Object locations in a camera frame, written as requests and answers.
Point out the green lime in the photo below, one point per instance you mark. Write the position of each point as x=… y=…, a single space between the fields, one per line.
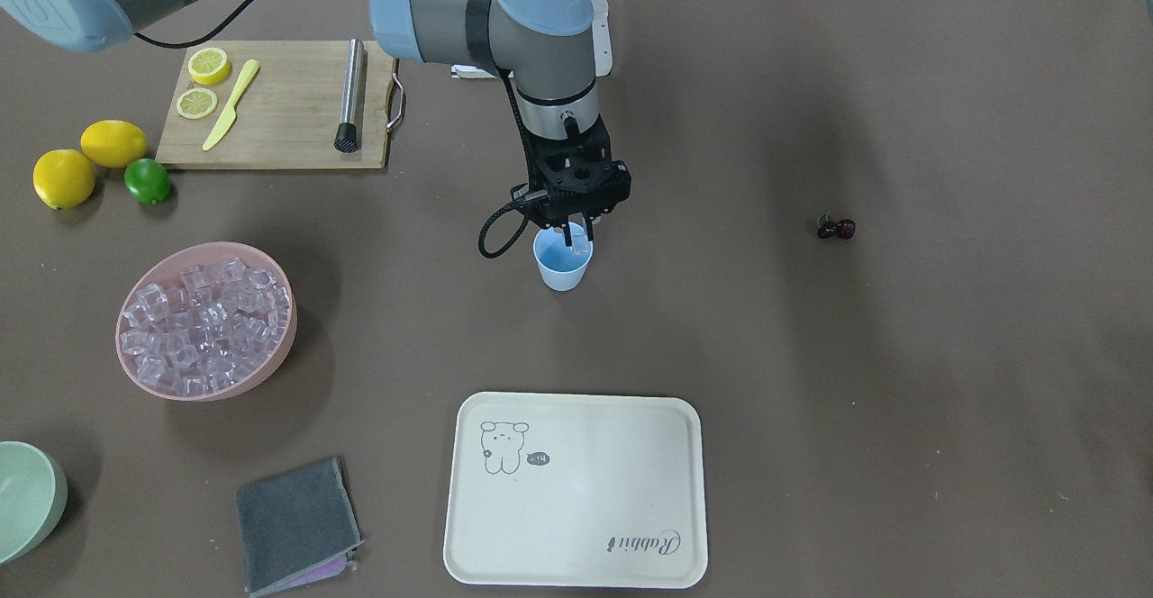
x=148 y=181

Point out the lemon slice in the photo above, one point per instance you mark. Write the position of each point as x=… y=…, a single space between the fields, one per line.
x=196 y=103
x=209 y=66

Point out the lemon slice upper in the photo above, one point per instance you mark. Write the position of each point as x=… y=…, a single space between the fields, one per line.
x=209 y=66

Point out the yellow plastic knife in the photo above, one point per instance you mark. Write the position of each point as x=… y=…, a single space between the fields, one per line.
x=227 y=117

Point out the grey folded cloth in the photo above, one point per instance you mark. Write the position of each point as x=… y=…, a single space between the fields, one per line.
x=296 y=528

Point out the lemon slice lower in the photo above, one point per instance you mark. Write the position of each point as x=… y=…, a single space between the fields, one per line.
x=196 y=103

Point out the pink bowl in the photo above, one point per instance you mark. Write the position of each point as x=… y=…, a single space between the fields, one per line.
x=207 y=373

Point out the pile of clear ice cubes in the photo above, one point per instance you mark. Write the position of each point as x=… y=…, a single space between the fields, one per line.
x=205 y=323

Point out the cream rabbit tray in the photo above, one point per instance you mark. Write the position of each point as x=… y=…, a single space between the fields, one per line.
x=577 y=491

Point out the yellow lemon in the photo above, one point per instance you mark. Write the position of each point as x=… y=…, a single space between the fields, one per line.
x=63 y=178
x=114 y=144

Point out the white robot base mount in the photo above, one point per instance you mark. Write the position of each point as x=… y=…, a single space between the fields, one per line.
x=602 y=31

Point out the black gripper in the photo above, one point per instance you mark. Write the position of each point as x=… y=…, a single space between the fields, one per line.
x=570 y=234

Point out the steel muddler black tip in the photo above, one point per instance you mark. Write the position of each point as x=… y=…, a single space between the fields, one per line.
x=347 y=136

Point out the yellow lemon upper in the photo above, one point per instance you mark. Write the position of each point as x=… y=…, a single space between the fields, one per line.
x=114 y=144

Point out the light blue plastic cup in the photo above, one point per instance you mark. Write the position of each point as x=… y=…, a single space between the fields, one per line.
x=559 y=267

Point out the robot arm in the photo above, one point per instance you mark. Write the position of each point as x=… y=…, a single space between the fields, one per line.
x=415 y=30

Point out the clear ice cube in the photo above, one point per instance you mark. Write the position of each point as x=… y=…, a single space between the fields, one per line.
x=581 y=244

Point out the yellow lemon lower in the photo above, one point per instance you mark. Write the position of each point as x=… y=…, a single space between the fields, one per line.
x=63 y=178

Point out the green ceramic bowl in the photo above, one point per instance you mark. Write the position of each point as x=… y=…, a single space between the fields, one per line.
x=34 y=494

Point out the wooden cutting board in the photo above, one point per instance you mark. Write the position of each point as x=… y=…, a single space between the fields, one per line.
x=289 y=114

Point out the dark red cherries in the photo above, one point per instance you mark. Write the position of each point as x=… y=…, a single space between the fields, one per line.
x=842 y=229

